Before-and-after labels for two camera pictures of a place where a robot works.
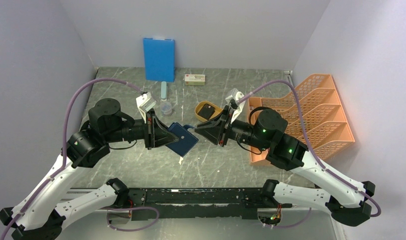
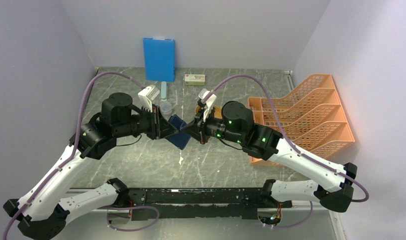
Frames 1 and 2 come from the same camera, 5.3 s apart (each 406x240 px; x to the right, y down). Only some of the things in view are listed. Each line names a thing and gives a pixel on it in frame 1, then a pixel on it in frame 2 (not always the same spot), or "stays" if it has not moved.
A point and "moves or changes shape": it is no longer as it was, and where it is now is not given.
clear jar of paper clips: [166, 108] stays
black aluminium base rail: [197, 202] stays
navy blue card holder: [186, 141] moves or changes shape
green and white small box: [194, 79] stays
